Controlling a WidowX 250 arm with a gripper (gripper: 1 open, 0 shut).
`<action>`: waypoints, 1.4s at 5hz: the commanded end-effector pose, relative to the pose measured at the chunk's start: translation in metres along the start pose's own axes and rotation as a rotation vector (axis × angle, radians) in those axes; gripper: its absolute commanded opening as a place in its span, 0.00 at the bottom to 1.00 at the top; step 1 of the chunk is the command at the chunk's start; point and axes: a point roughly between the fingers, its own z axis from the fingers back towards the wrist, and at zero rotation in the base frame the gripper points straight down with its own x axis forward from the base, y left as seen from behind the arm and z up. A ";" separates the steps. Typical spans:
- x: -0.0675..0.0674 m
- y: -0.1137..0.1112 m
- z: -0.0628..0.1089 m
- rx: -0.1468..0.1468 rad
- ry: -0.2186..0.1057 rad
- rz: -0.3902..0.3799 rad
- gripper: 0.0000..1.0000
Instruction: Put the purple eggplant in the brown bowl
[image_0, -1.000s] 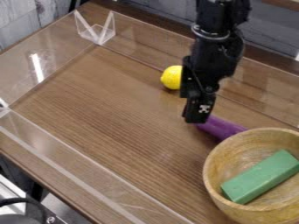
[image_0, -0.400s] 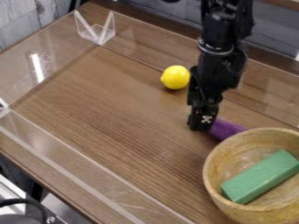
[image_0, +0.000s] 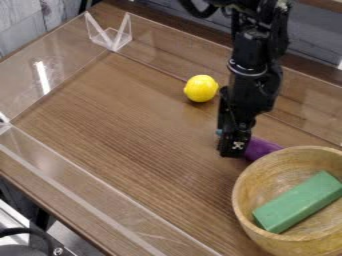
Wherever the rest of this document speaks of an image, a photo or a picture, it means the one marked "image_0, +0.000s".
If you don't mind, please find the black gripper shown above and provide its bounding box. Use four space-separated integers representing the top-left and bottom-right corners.
216 59 283 158

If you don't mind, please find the purple toy eggplant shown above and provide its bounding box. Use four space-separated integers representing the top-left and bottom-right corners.
239 136 281 161

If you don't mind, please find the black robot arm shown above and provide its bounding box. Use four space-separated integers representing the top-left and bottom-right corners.
177 0 291 158

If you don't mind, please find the brown wooden bowl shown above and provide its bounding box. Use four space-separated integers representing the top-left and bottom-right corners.
231 146 342 256

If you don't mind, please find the yellow toy lemon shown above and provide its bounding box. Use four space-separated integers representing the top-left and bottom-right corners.
183 75 219 103

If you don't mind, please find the green rectangular block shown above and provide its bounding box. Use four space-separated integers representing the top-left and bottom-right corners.
252 171 342 234

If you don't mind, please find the clear acrylic tray wall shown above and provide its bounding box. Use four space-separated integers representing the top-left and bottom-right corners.
0 118 221 256

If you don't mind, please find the clear acrylic corner bracket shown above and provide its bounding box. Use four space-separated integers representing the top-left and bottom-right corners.
84 12 132 52

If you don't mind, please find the black cable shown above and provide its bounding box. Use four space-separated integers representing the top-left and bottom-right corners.
0 227 48 256

